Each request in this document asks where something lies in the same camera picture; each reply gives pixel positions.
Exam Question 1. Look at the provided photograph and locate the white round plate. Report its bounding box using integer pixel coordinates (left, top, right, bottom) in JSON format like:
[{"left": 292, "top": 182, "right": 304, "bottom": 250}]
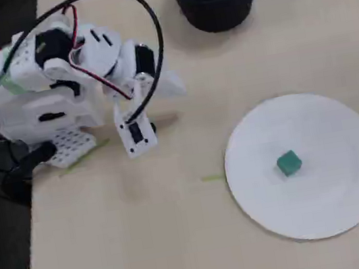
[{"left": 215, "top": 83, "right": 359, "bottom": 253}]

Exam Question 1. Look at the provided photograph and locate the green tape band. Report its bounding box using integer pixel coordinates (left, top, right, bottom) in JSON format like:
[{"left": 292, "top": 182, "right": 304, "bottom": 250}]
[{"left": 0, "top": 45, "right": 29, "bottom": 98}]

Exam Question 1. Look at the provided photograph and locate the white perforated base plate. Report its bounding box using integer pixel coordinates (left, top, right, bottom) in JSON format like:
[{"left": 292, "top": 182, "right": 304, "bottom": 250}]
[{"left": 41, "top": 126, "right": 100, "bottom": 173}]

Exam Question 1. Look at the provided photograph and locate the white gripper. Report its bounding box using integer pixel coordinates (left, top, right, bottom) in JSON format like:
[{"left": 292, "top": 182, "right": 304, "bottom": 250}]
[{"left": 95, "top": 32, "right": 190, "bottom": 119}]

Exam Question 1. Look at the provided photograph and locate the green cube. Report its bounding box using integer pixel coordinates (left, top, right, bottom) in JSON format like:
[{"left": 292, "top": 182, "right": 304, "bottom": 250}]
[{"left": 274, "top": 148, "right": 306, "bottom": 179}]

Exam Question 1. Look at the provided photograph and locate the black table clamp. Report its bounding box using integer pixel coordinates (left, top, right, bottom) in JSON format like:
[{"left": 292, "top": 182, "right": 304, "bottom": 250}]
[{"left": 0, "top": 133, "right": 65, "bottom": 204}]

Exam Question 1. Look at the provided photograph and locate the red motor wire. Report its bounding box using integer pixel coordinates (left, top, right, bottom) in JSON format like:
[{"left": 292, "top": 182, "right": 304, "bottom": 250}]
[{"left": 61, "top": 0, "right": 134, "bottom": 109}]

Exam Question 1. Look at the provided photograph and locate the white gripper camera board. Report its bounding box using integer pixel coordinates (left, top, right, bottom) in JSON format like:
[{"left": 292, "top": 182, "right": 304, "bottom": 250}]
[{"left": 111, "top": 97, "right": 161, "bottom": 161}]

